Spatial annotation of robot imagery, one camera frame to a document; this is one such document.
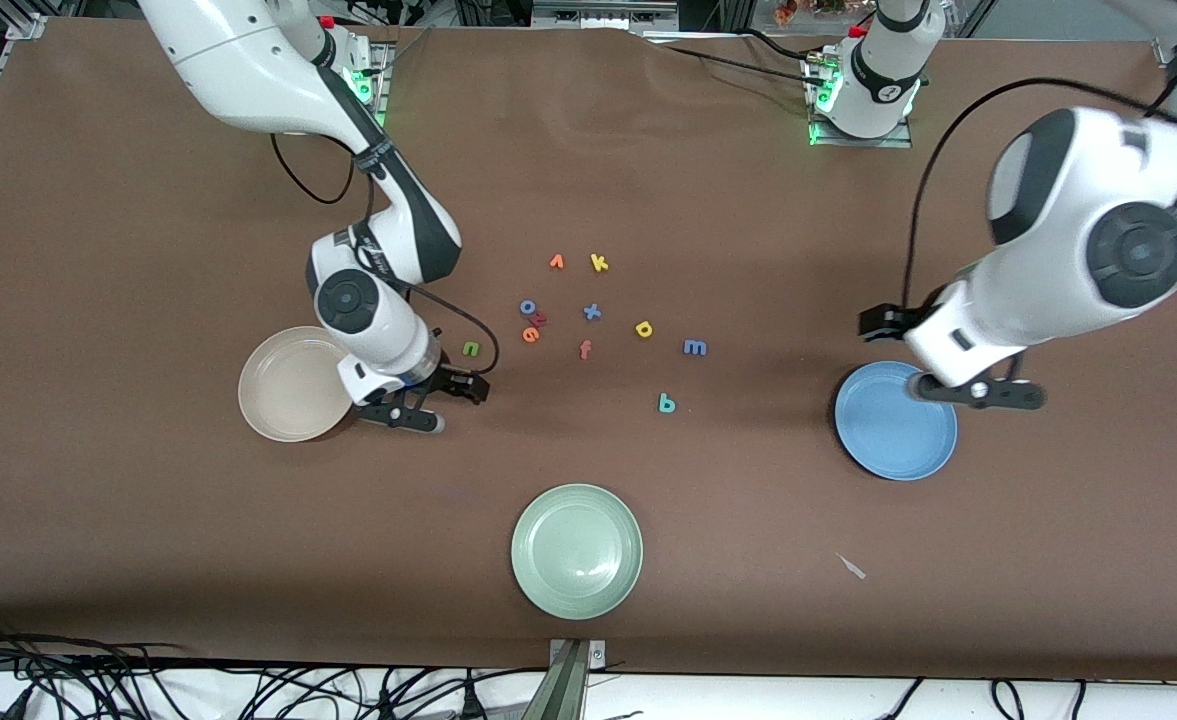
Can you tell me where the blue round plate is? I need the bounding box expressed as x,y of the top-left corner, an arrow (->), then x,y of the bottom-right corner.
834,360 -> 959,482

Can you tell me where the beige round plate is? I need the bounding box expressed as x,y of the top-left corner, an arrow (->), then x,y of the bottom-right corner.
237,325 -> 361,443

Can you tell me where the pale green round plate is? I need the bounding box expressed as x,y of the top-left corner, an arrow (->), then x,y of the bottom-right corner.
510,483 -> 645,621

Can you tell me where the brown table cover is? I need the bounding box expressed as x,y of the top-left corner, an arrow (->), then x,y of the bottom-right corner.
0,18 -> 1177,681

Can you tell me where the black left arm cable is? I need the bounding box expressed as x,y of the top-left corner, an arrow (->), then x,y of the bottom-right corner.
903,20 -> 1177,311

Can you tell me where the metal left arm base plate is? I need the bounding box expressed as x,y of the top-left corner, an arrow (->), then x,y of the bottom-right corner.
806,55 -> 915,149

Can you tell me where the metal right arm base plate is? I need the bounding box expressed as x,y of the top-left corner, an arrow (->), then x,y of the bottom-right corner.
343,40 -> 392,136

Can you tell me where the black base power cable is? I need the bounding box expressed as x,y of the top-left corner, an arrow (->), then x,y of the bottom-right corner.
638,30 -> 829,91

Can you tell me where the metal camera pole bracket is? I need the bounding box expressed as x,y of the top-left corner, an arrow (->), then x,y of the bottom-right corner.
545,638 -> 609,720

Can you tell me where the grey metal frame rail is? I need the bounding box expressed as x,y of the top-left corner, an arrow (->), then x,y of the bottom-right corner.
528,0 -> 684,31

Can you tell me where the black cable tangle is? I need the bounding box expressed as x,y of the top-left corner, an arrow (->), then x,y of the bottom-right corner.
0,615 -> 549,720

